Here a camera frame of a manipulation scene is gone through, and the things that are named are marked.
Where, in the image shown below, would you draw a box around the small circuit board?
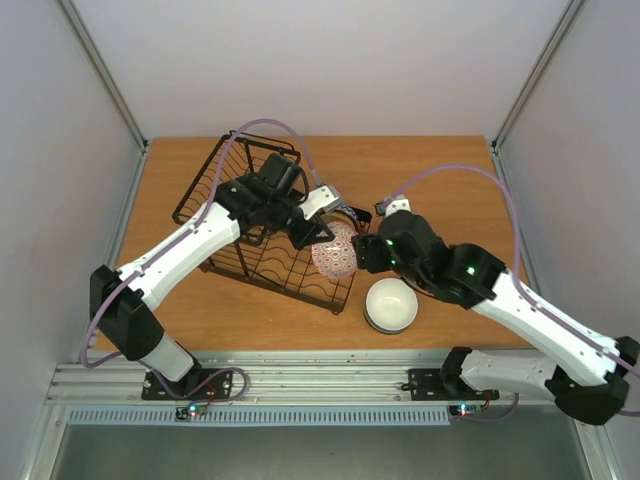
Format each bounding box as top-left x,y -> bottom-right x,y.
449,403 -> 484,418
174,405 -> 208,421

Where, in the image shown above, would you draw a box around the red rimmed dotted bowl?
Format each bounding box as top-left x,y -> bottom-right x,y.
311,221 -> 357,280

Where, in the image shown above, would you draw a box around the black wire dish rack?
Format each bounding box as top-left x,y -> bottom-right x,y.
172,130 -> 374,316

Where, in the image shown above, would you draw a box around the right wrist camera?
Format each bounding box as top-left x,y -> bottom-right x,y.
374,196 -> 412,218

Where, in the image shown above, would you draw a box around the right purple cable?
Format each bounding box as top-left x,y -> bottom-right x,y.
394,166 -> 640,424

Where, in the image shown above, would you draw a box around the left small circuit board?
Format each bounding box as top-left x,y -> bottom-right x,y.
174,405 -> 208,421

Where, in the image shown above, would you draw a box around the grey slotted cable duct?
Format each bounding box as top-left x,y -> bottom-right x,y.
67,406 -> 450,428

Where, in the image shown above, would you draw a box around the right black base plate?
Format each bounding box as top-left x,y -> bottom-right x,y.
400,368 -> 500,402

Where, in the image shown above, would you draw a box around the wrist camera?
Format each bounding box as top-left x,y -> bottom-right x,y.
374,196 -> 412,218
299,185 -> 342,220

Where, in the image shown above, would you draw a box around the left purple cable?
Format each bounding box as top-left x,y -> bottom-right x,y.
79,118 -> 326,401

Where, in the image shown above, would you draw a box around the yellow rimmed sun bowl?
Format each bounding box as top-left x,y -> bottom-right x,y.
328,210 -> 357,231

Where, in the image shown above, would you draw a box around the right small circuit board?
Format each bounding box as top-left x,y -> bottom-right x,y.
449,403 -> 484,418

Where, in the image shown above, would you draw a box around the purple cable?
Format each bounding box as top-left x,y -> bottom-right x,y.
79,118 -> 326,401
394,166 -> 640,424

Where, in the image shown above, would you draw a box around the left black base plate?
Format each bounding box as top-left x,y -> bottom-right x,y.
141,368 -> 234,402

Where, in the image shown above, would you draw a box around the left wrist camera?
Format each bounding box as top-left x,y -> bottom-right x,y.
299,185 -> 342,220

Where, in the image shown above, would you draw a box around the blue white patterned bowl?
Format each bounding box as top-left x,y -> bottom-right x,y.
338,203 -> 357,220

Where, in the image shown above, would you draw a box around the aluminium frame rails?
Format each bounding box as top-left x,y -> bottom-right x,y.
47,136 -> 622,479

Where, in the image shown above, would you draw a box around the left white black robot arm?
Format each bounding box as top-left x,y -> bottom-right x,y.
89,154 -> 341,398

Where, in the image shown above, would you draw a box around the plain white bowl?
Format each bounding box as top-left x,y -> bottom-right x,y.
364,278 -> 419,319

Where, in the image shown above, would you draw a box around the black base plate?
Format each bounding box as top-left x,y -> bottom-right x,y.
400,368 -> 500,402
141,368 -> 234,402

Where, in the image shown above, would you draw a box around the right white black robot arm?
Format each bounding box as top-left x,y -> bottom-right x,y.
352,210 -> 639,426

